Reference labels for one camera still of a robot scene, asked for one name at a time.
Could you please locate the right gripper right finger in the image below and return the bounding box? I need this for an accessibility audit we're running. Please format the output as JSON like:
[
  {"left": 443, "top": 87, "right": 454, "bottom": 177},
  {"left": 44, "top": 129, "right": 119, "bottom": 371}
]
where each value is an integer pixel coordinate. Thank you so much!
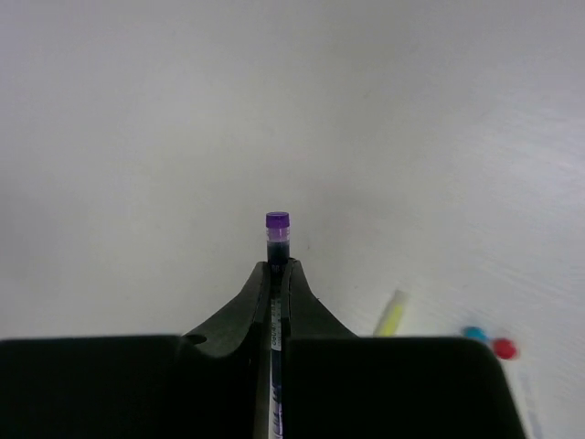
[{"left": 282, "top": 260, "right": 525, "bottom": 438}]

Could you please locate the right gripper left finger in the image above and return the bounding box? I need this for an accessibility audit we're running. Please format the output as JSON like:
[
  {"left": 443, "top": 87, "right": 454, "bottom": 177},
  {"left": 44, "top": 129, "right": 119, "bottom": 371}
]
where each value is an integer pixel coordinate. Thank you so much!
[{"left": 1, "top": 262, "right": 271, "bottom": 438}]

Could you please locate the yellow pen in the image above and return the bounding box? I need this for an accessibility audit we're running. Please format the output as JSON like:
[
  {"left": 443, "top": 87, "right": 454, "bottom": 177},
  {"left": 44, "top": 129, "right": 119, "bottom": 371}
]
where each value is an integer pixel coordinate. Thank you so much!
[{"left": 374, "top": 289, "right": 409, "bottom": 337}]

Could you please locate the blue capped white marker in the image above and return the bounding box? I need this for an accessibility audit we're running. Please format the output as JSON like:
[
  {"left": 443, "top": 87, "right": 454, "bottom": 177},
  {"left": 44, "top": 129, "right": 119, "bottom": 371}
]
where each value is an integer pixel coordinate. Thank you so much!
[{"left": 461, "top": 326, "right": 490, "bottom": 344}]

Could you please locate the purple pen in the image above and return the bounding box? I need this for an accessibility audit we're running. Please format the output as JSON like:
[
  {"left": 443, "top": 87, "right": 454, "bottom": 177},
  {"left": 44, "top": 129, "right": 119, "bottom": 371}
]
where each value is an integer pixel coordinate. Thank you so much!
[{"left": 265, "top": 212, "right": 290, "bottom": 438}]

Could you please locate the red capped white marker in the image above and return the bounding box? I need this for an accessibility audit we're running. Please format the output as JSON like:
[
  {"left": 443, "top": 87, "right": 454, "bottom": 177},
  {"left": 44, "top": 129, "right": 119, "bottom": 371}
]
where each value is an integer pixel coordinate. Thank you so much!
[{"left": 491, "top": 337, "right": 518, "bottom": 360}]

